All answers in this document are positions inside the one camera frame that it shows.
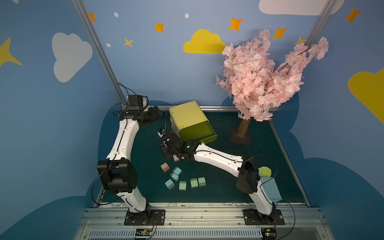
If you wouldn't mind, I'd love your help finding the teal plug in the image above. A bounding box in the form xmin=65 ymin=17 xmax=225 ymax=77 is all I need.
xmin=173 ymin=167 xmax=182 ymax=176
xmin=171 ymin=172 xmax=179 ymax=182
xmin=165 ymin=179 xmax=175 ymax=190

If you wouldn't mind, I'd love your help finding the green drawer cabinet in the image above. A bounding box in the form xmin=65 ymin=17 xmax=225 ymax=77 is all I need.
xmin=169 ymin=101 xmax=217 ymax=144

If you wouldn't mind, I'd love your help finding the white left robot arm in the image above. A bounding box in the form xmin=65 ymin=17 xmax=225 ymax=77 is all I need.
xmin=97 ymin=106 xmax=162 ymax=213

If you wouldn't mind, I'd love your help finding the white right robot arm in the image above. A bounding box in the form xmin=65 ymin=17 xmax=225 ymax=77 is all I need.
xmin=158 ymin=128 xmax=276 ymax=217

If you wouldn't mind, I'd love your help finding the light green plug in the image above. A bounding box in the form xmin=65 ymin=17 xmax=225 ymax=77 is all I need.
xmin=179 ymin=181 xmax=187 ymax=191
xmin=198 ymin=177 xmax=207 ymax=187
xmin=190 ymin=178 xmax=199 ymax=188

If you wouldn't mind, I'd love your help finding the brown tree trunk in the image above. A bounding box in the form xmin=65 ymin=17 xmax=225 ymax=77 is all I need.
xmin=236 ymin=119 xmax=252 ymax=138

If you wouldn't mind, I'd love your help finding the left controller board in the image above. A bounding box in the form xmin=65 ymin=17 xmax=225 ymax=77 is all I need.
xmin=135 ymin=229 xmax=153 ymax=238

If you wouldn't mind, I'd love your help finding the controller board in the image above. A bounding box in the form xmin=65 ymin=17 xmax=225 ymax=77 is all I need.
xmin=261 ymin=229 xmax=277 ymax=240
xmin=135 ymin=229 xmax=153 ymax=238

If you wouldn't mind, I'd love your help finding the green round disc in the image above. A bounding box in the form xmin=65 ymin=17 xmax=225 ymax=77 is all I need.
xmin=258 ymin=166 xmax=272 ymax=177

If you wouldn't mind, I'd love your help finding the pink blossom tree crown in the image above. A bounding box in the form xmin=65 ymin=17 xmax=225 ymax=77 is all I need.
xmin=216 ymin=29 xmax=329 ymax=122

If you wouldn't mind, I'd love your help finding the light blue cutting board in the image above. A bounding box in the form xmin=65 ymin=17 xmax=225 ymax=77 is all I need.
xmin=261 ymin=176 xmax=282 ymax=203

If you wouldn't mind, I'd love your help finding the right controller board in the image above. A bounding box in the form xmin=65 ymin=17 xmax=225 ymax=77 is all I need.
xmin=261 ymin=229 xmax=277 ymax=240

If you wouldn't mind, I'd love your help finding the aluminium frame rail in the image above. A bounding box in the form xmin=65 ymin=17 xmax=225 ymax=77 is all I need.
xmin=121 ymin=104 xmax=280 ymax=112

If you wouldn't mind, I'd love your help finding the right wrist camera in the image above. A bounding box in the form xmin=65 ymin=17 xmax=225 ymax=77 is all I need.
xmin=158 ymin=128 xmax=167 ymax=138

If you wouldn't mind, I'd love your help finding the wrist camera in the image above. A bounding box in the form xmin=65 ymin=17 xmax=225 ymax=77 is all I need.
xmin=126 ymin=95 xmax=144 ymax=111
xmin=158 ymin=128 xmax=167 ymax=138

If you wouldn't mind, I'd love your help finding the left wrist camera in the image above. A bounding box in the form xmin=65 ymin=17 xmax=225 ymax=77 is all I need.
xmin=126 ymin=95 xmax=144 ymax=111

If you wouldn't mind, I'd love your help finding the dark metal tree base plate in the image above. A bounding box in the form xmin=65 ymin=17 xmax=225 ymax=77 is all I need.
xmin=230 ymin=128 xmax=250 ymax=145

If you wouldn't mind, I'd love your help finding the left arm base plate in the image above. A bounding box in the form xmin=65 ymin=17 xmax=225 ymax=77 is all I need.
xmin=124 ymin=210 xmax=166 ymax=226

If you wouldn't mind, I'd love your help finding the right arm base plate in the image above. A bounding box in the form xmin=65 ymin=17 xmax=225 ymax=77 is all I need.
xmin=243 ymin=209 xmax=285 ymax=226

